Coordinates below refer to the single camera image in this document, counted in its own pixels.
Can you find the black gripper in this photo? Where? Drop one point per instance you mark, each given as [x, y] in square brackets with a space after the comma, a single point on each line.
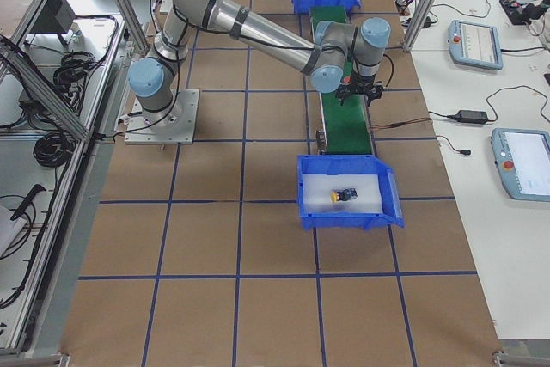
[364, 84]

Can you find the yellow push button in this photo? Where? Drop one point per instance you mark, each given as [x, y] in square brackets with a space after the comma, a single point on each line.
[343, 195]

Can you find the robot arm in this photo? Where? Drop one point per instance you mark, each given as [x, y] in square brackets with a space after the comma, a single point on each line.
[342, 58]

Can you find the green conveyor belt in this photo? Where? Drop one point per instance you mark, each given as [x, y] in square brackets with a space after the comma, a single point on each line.
[344, 129]

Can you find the blue right storage bin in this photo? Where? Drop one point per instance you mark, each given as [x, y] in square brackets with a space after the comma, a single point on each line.
[351, 164]

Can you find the white foam pad right bin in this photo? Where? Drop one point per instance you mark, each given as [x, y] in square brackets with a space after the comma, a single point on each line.
[316, 189]

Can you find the black power adapter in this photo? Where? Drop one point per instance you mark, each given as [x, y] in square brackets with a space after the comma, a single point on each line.
[471, 117]

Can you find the far teach pendant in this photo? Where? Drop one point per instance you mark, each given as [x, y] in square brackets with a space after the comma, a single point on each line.
[475, 45]

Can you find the teach pendant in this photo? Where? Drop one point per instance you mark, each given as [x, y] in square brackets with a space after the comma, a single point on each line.
[522, 161]
[475, 45]

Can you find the near teach pendant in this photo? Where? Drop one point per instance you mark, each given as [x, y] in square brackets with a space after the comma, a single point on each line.
[522, 161]

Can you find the black circuit board box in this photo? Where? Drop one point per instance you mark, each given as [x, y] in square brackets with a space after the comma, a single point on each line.
[520, 13]

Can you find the brown paper mat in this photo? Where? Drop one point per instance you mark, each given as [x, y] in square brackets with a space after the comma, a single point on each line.
[197, 256]

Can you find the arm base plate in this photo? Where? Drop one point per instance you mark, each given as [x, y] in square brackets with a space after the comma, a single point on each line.
[175, 125]

